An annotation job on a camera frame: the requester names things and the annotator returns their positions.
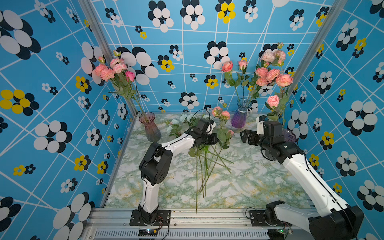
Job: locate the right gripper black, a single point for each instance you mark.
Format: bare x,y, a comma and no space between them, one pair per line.
252,134

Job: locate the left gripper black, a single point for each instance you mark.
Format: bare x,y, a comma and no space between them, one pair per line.
213,140

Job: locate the light pink rose stem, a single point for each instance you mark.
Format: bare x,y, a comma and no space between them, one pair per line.
273,105

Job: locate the pink grey ribbed glass vase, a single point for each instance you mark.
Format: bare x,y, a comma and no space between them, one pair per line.
153,133

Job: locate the coral pink rose stem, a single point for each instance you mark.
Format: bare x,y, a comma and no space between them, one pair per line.
227,69

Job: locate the peach pink carnation stem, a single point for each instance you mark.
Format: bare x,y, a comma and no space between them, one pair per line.
283,82

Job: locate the pink carnation spray stem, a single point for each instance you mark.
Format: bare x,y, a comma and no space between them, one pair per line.
263,82

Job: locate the small pink rose stem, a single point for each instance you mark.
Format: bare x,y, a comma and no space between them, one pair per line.
243,77

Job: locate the pale pink bud spray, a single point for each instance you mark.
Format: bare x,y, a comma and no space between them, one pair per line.
272,55

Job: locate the large pink carnation stem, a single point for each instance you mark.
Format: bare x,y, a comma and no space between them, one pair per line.
104,71

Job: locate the magenta pink rose stem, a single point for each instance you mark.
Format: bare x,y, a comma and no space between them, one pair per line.
132,89

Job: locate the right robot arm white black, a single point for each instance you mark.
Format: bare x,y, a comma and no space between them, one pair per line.
334,218

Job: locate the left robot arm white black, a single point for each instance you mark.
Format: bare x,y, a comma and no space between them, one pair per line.
157,160

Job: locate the bunch of pink flowers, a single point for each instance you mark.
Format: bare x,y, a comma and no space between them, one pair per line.
207,191

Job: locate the purple blue ribbed glass vase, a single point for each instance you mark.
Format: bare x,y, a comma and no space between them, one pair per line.
240,117

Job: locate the right green circuit board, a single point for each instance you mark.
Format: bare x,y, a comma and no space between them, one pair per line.
279,234

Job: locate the green circuit board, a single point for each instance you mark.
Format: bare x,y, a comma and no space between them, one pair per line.
148,233
279,234

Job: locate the left green circuit board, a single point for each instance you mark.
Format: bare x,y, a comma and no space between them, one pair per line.
148,233

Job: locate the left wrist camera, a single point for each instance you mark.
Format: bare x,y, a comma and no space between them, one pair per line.
211,126

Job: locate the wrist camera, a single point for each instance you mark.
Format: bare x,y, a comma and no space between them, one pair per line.
211,126
260,124

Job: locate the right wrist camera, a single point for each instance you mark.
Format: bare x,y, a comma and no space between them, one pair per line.
260,124

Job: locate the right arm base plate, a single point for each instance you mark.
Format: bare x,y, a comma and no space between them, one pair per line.
258,219

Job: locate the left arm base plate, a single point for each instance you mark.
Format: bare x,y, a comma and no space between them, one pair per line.
142,218

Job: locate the aluminium front frame rail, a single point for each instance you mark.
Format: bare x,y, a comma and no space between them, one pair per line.
227,224

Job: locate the right aluminium corner post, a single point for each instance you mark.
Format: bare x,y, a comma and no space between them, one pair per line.
319,58

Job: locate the aluminium corner post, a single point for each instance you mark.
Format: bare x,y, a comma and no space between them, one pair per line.
319,58
102,49

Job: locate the left aluminium corner post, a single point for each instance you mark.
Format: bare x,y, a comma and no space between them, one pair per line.
102,49

